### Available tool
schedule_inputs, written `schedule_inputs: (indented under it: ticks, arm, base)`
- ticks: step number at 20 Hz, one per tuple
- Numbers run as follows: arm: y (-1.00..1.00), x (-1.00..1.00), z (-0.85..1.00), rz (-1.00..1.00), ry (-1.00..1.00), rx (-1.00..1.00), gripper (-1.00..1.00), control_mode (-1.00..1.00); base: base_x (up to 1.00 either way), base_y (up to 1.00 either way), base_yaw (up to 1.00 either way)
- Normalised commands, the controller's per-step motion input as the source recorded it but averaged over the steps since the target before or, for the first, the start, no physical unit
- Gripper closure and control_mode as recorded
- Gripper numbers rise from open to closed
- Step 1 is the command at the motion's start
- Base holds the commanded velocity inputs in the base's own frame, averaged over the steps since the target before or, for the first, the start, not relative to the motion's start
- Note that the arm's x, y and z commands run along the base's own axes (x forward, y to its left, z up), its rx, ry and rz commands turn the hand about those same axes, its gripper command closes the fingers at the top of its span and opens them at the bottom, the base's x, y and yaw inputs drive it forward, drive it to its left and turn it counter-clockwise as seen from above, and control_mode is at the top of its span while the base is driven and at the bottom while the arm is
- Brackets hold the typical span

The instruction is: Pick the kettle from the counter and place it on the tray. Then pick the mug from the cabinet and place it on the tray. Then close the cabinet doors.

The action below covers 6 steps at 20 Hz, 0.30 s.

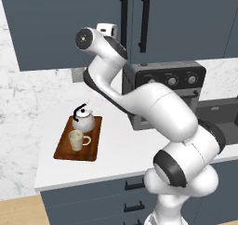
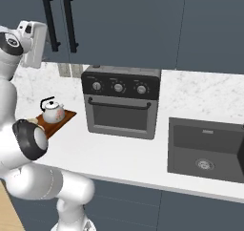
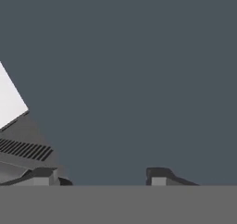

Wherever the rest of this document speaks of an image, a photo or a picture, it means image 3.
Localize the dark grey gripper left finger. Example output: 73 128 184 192
0 167 74 187

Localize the grey appliance with vent slats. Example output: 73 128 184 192
0 61 67 184

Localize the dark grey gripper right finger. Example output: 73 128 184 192
145 167 200 187

